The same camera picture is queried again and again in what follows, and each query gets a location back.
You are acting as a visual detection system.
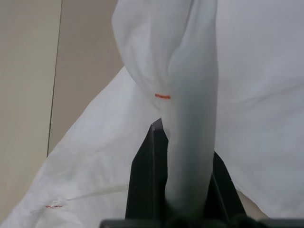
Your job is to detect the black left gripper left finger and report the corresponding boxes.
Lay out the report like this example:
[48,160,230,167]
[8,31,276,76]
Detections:
[125,118,170,220]

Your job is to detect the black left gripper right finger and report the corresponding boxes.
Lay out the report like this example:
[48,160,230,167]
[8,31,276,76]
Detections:
[206,151,247,223]

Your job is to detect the white shorts with orange drawstring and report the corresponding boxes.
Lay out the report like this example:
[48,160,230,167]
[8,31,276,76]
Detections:
[0,0,304,228]

